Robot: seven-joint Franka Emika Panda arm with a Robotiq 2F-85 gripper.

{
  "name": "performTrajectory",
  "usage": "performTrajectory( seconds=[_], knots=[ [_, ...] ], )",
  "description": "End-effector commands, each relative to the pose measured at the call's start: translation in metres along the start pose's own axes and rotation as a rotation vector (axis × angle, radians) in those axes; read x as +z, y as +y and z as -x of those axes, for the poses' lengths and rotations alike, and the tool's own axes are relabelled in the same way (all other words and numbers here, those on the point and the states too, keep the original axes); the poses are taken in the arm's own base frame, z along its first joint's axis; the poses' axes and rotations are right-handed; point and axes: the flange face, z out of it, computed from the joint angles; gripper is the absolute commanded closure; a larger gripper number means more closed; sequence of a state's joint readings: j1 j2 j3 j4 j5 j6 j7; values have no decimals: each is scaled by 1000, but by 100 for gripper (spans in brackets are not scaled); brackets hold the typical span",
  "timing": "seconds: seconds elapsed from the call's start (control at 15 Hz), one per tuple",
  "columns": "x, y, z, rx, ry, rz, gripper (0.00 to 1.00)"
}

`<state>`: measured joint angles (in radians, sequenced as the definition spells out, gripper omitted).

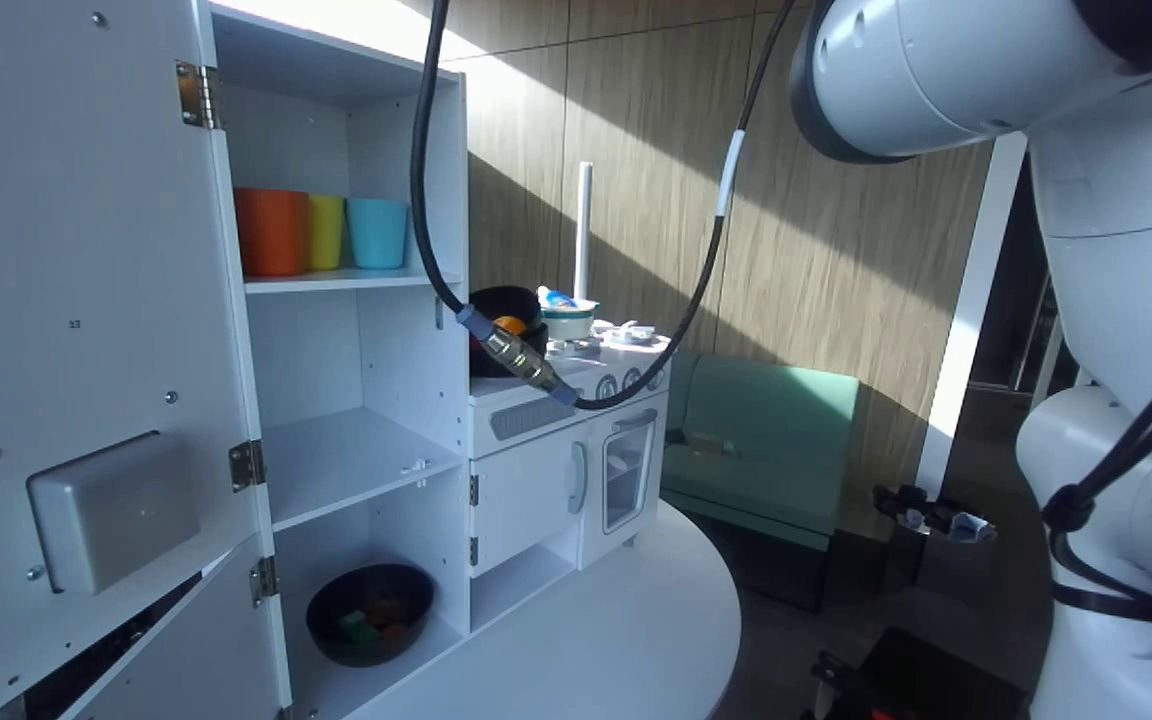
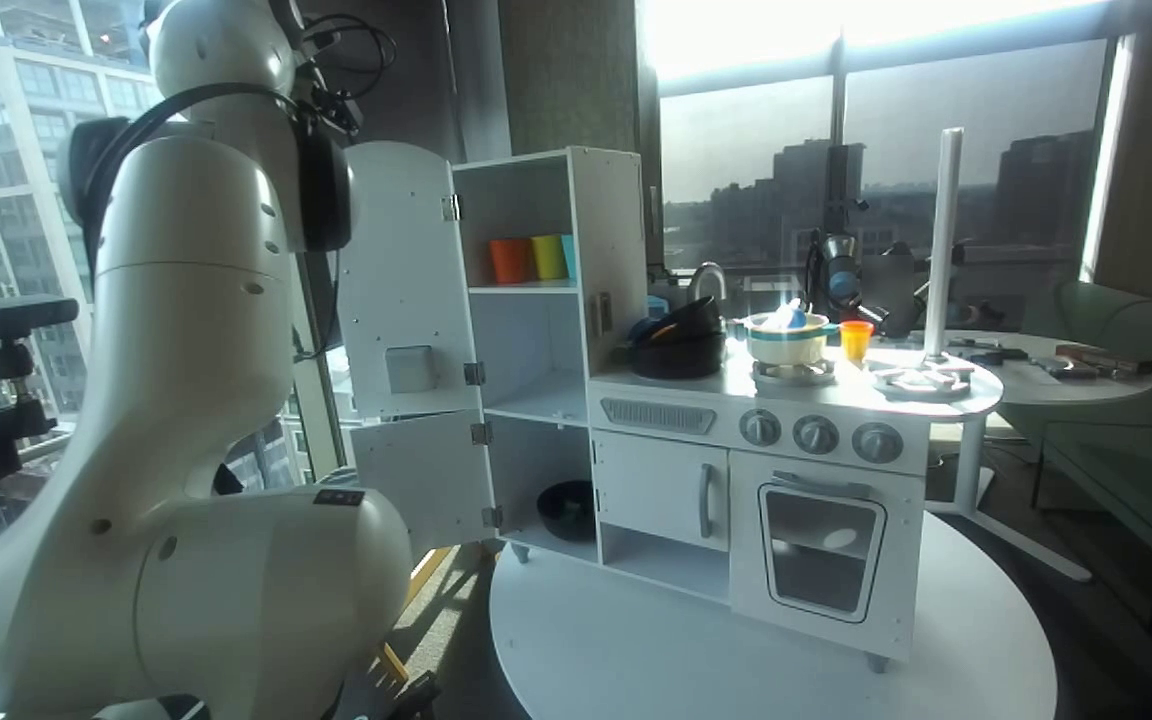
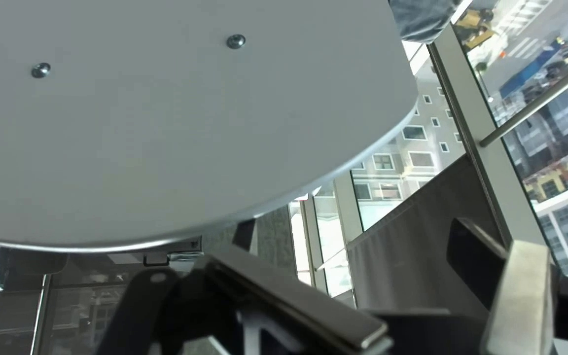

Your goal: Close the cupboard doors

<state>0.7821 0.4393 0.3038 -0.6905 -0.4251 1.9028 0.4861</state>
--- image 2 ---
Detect small white door with handle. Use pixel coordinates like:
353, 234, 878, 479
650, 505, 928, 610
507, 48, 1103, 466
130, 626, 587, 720
592, 432, 736, 555

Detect tall white cupboard door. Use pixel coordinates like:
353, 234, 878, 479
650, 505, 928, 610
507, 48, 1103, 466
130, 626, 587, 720
338, 135, 489, 425

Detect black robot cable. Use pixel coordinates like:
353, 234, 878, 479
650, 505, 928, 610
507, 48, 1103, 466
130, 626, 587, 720
68, 3, 394, 255

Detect black camera rig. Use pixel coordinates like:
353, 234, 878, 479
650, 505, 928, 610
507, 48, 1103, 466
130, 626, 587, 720
792, 227, 936, 338

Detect short white cupboard door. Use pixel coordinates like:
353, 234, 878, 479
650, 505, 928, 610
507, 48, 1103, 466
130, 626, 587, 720
347, 410, 500, 552

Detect orange plastic cup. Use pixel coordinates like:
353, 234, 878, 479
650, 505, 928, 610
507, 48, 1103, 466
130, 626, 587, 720
489, 234, 536, 289

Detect yellow plastic cup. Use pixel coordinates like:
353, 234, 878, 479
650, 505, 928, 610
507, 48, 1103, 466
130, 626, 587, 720
530, 230, 568, 284

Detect grey toy faucet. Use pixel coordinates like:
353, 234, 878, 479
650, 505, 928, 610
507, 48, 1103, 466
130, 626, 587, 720
690, 255, 732, 311

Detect white toy pot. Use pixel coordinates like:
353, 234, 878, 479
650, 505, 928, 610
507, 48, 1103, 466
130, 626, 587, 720
739, 305, 842, 373

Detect white round side table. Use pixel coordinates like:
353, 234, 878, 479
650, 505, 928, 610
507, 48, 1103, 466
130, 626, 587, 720
928, 328, 1152, 588

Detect white toy kitchen cabinet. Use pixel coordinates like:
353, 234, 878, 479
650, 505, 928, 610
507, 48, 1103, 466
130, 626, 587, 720
447, 138, 1010, 670

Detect small orange cup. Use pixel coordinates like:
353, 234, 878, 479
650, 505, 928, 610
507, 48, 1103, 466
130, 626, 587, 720
837, 316, 879, 367

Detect grey stove knob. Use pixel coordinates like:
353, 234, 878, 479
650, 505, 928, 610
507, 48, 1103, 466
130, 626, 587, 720
792, 410, 846, 459
736, 405, 784, 453
849, 421, 907, 466

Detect green sofa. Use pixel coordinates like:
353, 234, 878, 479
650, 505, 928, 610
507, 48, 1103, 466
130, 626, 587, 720
1002, 277, 1152, 604

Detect grey stovetop plate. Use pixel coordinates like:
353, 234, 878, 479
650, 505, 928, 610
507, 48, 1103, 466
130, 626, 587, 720
874, 356, 981, 405

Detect grey door handle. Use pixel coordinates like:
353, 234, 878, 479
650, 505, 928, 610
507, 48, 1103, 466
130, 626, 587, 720
697, 459, 724, 545

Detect white upright pole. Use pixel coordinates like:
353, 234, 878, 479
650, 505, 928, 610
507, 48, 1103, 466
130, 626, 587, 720
923, 124, 968, 373

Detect white box on door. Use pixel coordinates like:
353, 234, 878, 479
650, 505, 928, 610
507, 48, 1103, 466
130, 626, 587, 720
384, 338, 445, 400

